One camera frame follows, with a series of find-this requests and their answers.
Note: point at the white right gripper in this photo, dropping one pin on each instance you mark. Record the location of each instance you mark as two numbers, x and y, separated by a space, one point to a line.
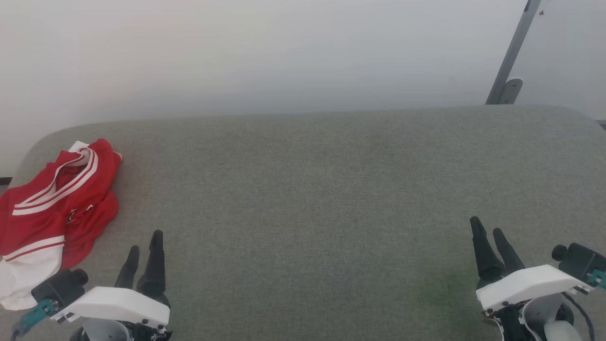
525 284

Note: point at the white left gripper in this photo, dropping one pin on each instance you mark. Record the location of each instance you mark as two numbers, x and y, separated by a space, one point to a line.
118 303

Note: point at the red white-trimmed sports shirt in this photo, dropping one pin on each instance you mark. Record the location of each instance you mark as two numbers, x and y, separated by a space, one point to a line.
45 213

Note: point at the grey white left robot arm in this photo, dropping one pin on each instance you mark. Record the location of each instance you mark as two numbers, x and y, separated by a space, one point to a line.
106 331

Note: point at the grey fabric sofa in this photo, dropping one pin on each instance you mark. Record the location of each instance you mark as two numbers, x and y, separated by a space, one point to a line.
312 213

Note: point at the grey metal pole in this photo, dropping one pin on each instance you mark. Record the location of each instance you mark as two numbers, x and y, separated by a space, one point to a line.
513 49

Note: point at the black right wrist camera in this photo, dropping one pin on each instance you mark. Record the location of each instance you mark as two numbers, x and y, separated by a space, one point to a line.
580 260

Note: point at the teal right camera connector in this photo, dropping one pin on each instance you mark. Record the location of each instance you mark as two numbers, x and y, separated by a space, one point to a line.
599 279

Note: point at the teal camera connector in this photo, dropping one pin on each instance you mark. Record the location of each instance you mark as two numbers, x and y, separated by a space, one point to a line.
599 279
33 317

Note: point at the teal left camera connector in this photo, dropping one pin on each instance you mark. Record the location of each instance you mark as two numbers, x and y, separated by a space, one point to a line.
33 317

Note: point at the grey metal pole bracket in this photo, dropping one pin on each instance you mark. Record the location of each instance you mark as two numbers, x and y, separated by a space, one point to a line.
511 90

